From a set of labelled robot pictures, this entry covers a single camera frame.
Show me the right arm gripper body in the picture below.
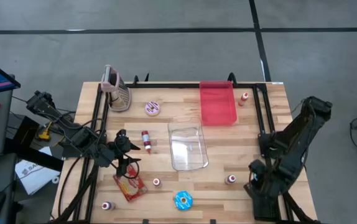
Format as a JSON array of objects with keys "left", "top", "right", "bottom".
[{"left": 248, "top": 159, "right": 274, "bottom": 191}]

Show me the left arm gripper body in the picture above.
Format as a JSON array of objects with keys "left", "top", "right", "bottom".
[{"left": 108, "top": 129, "right": 134, "bottom": 177}]

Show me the red snack packet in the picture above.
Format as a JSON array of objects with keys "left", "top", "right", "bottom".
[{"left": 113, "top": 164, "right": 149, "bottom": 202}]

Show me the purple frosted toy donut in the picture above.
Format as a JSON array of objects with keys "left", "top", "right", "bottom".
[{"left": 144, "top": 100, "right": 161, "bottom": 117}]

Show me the blue frosted toy donut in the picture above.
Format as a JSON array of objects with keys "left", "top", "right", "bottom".
[{"left": 174, "top": 190, "right": 194, "bottom": 212}]

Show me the metal box grater pink trim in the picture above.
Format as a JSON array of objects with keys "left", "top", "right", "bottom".
[{"left": 100, "top": 64, "right": 132, "bottom": 112}]

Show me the clear plastic bin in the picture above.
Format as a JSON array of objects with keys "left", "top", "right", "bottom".
[{"left": 167, "top": 117, "right": 210, "bottom": 172}]

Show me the yellow plug connector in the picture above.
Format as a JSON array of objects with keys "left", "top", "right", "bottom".
[{"left": 38, "top": 121, "right": 53, "bottom": 141}]

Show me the pink plastic bin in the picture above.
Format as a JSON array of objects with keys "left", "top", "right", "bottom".
[{"left": 199, "top": 80, "right": 238, "bottom": 127}]

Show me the white printed paper sheet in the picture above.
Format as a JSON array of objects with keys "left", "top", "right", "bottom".
[{"left": 15, "top": 146, "right": 62, "bottom": 195}]

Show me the black equipment box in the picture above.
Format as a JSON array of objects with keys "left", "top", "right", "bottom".
[{"left": 6, "top": 113, "right": 42, "bottom": 156}]

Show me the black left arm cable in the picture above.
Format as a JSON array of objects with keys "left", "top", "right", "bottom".
[{"left": 116, "top": 149, "right": 141, "bottom": 180}]

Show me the black aluminium table frame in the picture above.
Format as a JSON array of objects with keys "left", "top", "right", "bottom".
[{"left": 50, "top": 81, "right": 322, "bottom": 224}]

